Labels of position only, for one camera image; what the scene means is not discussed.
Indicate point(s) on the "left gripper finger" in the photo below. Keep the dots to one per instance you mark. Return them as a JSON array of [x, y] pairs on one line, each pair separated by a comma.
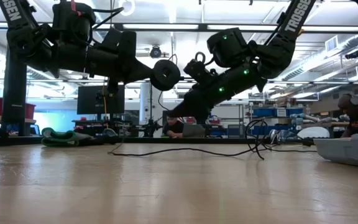
[[143, 74]]

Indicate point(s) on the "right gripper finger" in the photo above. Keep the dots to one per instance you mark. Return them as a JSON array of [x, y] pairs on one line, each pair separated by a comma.
[[188, 107]]

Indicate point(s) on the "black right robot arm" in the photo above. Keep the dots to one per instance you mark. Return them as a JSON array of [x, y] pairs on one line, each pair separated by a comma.
[[272, 53]]

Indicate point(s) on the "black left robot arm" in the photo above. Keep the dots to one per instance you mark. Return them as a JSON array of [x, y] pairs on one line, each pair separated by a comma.
[[61, 59]]

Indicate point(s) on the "grey laptop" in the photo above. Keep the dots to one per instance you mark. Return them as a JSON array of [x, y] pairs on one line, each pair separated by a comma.
[[193, 131]]

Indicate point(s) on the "black tripod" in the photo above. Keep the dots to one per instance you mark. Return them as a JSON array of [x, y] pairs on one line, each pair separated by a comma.
[[150, 127]]

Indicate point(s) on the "blue storage bin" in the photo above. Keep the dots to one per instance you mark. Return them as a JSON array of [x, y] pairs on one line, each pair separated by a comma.
[[264, 112]]

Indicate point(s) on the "black monitor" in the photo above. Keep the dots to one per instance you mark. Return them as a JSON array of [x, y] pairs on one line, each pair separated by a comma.
[[89, 99]]

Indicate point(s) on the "blue grey bundle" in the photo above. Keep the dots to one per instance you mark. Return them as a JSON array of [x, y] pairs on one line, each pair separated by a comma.
[[280, 136]]

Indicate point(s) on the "yellow hanging tag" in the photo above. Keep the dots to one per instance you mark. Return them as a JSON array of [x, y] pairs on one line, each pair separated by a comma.
[[300, 31]]

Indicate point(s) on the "white round object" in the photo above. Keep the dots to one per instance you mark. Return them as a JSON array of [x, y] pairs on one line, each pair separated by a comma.
[[314, 133]]

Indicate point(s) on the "black work glove green cuff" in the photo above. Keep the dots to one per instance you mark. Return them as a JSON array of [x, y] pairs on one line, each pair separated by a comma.
[[57, 138]]

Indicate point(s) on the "red storage bin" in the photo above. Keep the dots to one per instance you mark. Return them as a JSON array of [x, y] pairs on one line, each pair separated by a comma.
[[30, 110]]

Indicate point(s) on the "white ceiling vent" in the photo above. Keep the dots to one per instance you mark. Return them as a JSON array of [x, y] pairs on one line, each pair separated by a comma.
[[331, 44]]

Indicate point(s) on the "black ceiling projector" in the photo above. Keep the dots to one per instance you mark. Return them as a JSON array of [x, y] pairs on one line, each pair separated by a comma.
[[352, 54]]

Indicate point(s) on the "grey plastic tool case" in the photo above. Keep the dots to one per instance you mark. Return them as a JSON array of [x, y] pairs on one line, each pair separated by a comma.
[[346, 152]]

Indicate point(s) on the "black overhead camera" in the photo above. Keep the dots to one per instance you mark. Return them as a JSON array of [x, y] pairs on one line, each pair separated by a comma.
[[155, 52]]

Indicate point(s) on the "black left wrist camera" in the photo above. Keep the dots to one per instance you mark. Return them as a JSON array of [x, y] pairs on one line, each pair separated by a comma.
[[110, 39]]

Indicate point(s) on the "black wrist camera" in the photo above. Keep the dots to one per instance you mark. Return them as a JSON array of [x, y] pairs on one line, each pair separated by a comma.
[[110, 39], [197, 71]]

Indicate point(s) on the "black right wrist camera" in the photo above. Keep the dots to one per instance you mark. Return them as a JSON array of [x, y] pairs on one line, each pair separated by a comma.
[[197, 71]]

